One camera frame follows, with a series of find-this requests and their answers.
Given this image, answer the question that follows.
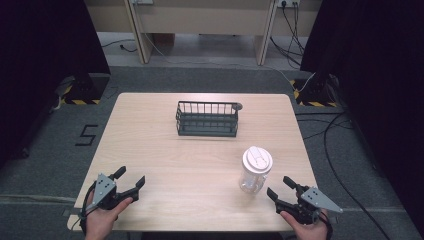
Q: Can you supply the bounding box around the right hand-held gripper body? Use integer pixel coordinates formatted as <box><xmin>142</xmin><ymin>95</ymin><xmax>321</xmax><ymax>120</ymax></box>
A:
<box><xmin>275</xmin><ymin>185</ymin><xmax>344</xmax><ymax>225</ymax></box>

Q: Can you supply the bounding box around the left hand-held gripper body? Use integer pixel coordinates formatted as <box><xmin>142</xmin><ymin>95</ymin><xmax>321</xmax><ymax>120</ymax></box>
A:
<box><xmin>89</xmin><ymin>172</ymin><xmax>126</xmax><ymax>211</ymax></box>

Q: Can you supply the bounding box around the clear cup with white lid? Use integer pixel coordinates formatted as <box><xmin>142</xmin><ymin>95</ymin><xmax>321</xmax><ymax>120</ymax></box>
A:
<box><xmin>238</xmin><ymin>145</ymin><xmax>274</xmax><ymax>194</ymax></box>

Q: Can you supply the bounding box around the black wire basket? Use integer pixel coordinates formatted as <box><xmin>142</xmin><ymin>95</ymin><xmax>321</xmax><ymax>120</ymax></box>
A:
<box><xmin>175</xmin><ymin>100</ymin><xmax>244</xmax><ymax>138</ymax></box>

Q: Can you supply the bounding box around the person's left hand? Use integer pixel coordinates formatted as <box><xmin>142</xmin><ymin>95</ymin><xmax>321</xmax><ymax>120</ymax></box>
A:
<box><xmin>84</xmin><ymin>196</ymin><xmax>135</xmax><ymax>240</ymax></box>

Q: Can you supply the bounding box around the person's right hand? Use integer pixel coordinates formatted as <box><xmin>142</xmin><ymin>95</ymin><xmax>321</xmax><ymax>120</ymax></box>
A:
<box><xmin>279</xmin><ymin>209</ymin><xmax>330</xmax><ymax>240</ymax></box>

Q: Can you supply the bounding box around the black stand base hazard tape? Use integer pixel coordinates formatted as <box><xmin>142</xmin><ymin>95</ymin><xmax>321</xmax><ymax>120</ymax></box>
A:
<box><xmin>58</xmin><ymin>72</ymin><xmax>112</xmax><ymax>106</ymax></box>
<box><xmin>289</xmin><ymin>71</ymin><xmax>340</xmax><ymax>108</ymax></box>

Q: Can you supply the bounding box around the black curtain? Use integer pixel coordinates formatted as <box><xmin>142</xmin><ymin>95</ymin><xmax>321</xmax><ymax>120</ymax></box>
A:
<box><xmin>0</xmin><ymin>0</ymin><xmax>112</xmax><ymax>169</ymax></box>
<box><xmin>299</xmin><ymin>0</ymin><xmax>424</xmax><ymax>231</ymax></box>

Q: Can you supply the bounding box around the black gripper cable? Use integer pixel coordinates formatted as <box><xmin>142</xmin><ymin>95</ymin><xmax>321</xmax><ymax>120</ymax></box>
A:
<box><xmin>79</xmin><ymin>182</ymin><xmax>98</xmax><ymax>236</ymax></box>
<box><xmin>319</xmin><ymin>211</ymin><xmax>335</xmax><ymax>240</ymax></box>

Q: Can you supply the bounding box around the long black floor cable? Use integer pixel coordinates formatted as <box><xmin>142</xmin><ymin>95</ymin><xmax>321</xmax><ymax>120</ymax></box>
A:
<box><xmin>322</xmin><ymin>112</ymin><xmax>392</xmax><ymax>240</ymax></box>

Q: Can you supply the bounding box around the black cable with plug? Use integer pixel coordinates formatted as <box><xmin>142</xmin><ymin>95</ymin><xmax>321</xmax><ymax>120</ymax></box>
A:
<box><xmin>100</xmin><ymin>39</ymin><xmax>138</xmax><ymax>54</ymax></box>

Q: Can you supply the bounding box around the bundle of black cables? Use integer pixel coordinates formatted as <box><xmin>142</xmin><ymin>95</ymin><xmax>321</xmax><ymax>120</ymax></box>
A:
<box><xmin>269</xmin><ymin>3</ymin><xmax>307</xmax><ymax>70</ymax></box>

